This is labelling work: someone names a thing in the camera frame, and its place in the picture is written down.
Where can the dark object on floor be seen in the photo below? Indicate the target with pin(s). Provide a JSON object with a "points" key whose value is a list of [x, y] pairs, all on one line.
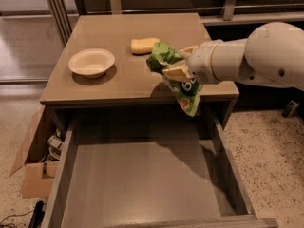
{"points": [[290, 109]]}

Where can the items inside cardboard box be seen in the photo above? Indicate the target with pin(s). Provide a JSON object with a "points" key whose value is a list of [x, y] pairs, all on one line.
{"points": [[54, 147]]}

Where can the grey cabinet counter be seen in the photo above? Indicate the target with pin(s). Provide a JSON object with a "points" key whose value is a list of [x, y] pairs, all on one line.
{"points": [[129, 81]]}

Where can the black device on floor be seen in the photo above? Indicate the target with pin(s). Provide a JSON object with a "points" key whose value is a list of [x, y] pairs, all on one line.
{"points": [[37, 216]]}

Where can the metal railing shelf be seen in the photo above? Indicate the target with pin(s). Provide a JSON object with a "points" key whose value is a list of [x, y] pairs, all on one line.
{"points": [[212, 12]]}

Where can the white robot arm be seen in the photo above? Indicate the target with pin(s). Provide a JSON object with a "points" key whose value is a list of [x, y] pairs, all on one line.
{"points": [[272, 56]]}

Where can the yellow sponge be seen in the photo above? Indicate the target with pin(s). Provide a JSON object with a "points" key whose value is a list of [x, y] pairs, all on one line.
{"points": [[143, 46]]}

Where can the white paper bowl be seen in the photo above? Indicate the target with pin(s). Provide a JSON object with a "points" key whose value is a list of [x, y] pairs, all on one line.
{"points": [[91, 63]]}

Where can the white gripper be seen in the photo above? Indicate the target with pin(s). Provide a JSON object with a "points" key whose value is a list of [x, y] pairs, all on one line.
{"points": [[202, 61]]}

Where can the open grey top drawer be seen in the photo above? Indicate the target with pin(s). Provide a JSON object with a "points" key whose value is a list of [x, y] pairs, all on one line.
{"points": [[148, 169]]}

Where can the green rice chip bag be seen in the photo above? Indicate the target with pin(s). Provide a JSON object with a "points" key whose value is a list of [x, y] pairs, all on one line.
{"points": [[187, 94]]}

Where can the cardboard box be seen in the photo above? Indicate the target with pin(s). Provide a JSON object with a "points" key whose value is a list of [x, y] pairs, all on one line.
{"points": [[38, 175]]}

